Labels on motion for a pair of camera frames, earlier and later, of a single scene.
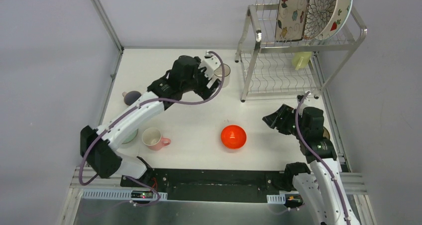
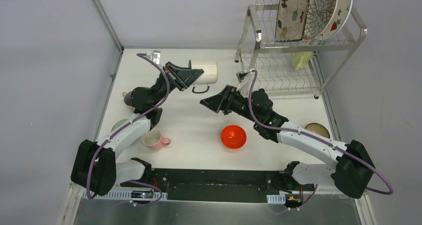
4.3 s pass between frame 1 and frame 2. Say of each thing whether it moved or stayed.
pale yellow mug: stayed
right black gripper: moved
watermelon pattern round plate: stayed
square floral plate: stayed
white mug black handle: moved
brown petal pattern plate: stayed
